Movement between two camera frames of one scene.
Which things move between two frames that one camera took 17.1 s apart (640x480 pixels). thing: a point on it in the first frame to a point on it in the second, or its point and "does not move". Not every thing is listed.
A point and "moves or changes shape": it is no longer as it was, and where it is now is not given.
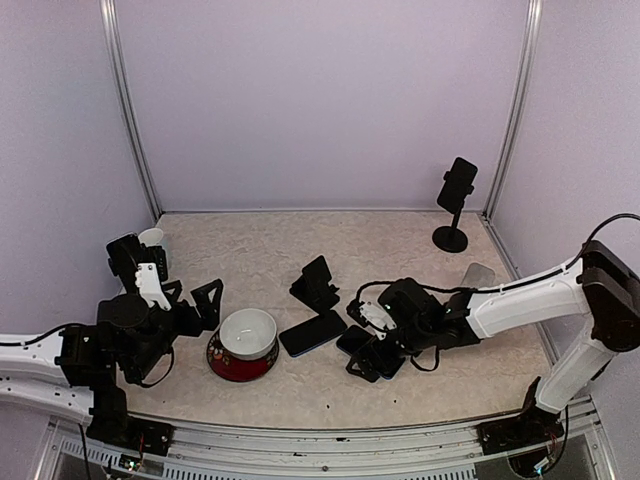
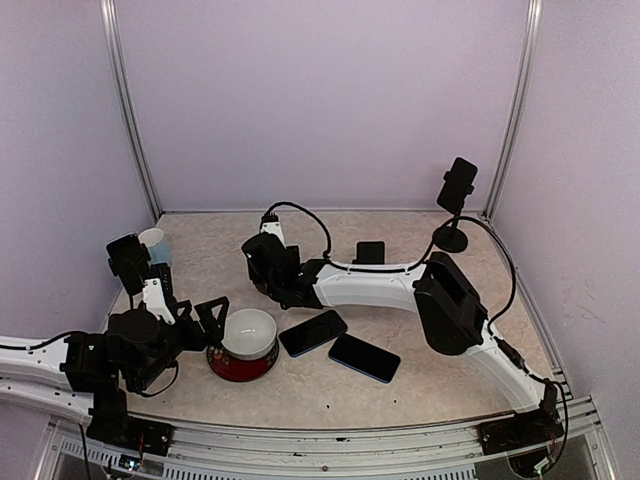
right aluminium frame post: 517,104 does not move
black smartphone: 310,333 does not move
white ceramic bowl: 248,334 does not move
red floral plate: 235,369 does not move
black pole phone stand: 130,303 to 113,269
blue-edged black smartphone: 354,337 moves or changes shape
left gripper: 209,317 to 212,333
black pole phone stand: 452,238 does not move
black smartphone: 457,184 does not move
